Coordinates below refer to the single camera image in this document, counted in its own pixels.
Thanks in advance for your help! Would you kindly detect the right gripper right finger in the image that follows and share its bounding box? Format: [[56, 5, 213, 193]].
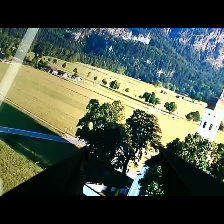
[[158, 146, 224, 197]]

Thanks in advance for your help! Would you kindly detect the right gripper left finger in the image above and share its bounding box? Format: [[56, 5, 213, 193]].
[[2, 145, 90, 197]]

